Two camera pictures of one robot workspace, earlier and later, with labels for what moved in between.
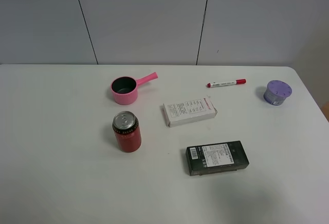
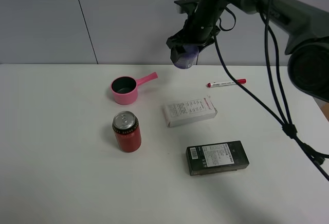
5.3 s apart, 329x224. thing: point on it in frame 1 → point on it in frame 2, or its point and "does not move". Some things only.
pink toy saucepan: (125, 88) does not move
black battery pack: (216, 157) does not move
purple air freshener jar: (276, 92) → (187, 59)
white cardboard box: (184, 112) does not move
